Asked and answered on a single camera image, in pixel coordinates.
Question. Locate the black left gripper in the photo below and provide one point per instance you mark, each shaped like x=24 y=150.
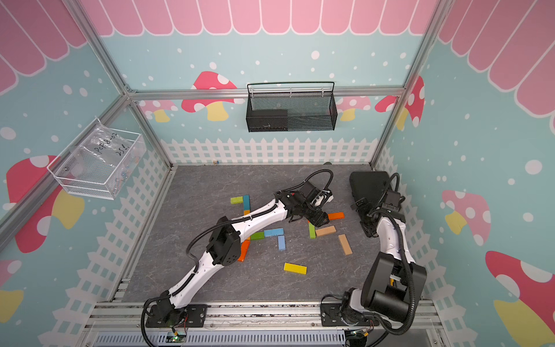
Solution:
x=317 y=219

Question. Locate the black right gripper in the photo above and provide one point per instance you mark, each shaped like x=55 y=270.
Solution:
x=369 y=230

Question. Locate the tan wooden short block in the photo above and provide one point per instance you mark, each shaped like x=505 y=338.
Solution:
x=325 y=231

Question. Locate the light blue long block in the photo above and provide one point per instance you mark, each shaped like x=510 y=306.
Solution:
x=274 y=232

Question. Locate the teal long block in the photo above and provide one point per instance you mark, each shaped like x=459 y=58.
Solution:
x=246 y=203

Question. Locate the orange long block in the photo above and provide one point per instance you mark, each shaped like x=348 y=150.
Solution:
x=244 y=250

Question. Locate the lime green short block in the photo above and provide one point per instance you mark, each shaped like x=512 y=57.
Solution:
x=236 y=200

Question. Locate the light blue short block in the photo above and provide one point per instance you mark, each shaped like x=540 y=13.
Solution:
x=281 y=243

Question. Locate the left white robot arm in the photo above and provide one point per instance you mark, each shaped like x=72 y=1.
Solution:
x=220 y=245

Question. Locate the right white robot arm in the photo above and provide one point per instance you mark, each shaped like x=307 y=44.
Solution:
x=393 y=288

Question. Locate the tan wooden long block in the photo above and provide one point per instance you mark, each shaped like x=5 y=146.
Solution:
x=345 y=245

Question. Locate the black plastic tool case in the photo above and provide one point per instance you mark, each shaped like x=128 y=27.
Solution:
x=369 y=184

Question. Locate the yellow long block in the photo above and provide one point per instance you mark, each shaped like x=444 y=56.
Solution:
x=293 y=268

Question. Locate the black box in basket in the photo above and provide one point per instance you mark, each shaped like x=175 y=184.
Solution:
x=267 y=120

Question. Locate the green circuit board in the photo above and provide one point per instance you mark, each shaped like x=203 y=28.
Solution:
x=177 y=339

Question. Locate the plastic bag in basket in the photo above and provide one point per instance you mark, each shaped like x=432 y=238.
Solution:
x=102 y=158

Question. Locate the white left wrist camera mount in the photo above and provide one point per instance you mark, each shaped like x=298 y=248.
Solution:
x=322 y=198

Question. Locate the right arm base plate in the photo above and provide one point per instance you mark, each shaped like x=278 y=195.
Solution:
x=334 y=314

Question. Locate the black wire mesh basket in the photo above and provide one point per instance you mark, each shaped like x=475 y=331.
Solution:
x=310 y=105

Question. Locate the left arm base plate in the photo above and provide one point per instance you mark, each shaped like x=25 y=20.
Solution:
x=182 y=315

